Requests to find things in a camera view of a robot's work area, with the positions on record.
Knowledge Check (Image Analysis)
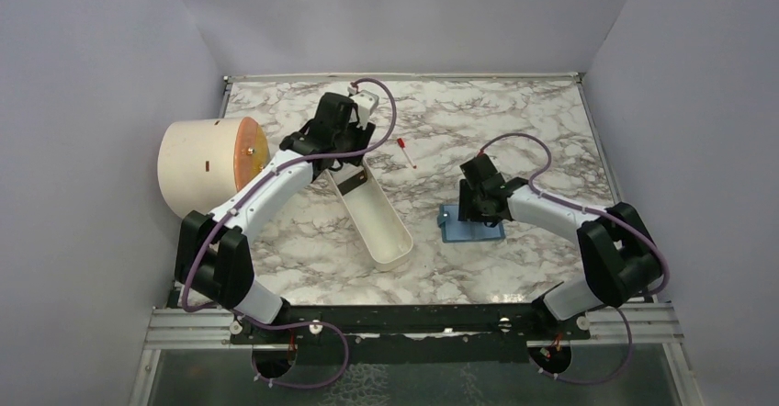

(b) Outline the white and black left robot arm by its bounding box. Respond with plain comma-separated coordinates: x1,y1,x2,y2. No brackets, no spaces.
175,91,378,343

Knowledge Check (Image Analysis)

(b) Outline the small red white pen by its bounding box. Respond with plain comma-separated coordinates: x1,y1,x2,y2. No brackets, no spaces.
396,138,417,169

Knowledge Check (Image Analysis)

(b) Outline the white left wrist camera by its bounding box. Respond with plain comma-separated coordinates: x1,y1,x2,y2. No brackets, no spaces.
347,85,378,130

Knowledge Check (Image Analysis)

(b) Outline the cream cylinder with orange disc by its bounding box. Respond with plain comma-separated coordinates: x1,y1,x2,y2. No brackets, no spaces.
157,117,269,218

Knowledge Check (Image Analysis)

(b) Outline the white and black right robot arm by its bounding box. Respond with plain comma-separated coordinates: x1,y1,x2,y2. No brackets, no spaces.
458,153,666,339

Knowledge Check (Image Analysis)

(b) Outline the blue leather card holder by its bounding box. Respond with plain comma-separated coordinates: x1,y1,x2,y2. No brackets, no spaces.
437,204,505,243

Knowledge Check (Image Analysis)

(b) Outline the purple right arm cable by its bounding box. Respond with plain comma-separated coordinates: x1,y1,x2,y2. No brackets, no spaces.
477,132,671,388

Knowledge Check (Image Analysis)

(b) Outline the aluminium frame rail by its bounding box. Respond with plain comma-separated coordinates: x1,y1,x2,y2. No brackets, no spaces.
129,309,252,405

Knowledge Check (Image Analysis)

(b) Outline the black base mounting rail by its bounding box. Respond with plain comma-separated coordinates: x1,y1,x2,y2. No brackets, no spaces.
230,303,591,366

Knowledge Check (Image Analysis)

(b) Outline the black credit card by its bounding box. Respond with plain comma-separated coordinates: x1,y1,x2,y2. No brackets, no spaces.
336,169,368,196

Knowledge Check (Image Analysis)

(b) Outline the white oblong plastic tray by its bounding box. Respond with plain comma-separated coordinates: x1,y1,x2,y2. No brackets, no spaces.
325,162,413,272

